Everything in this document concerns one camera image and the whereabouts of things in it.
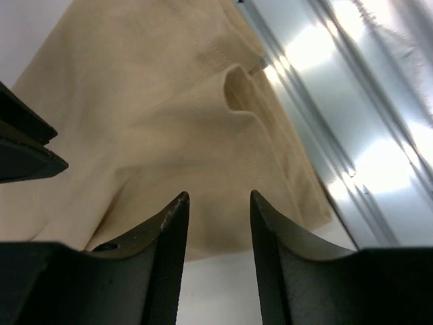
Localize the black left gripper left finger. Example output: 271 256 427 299
1 192 189 324

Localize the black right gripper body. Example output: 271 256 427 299
1 84 68 183

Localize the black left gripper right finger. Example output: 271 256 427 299
250 191 432 324

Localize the beige t shirt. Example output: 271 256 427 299
1 1 331 261

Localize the aluminium front rail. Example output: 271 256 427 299
237 1 432 248

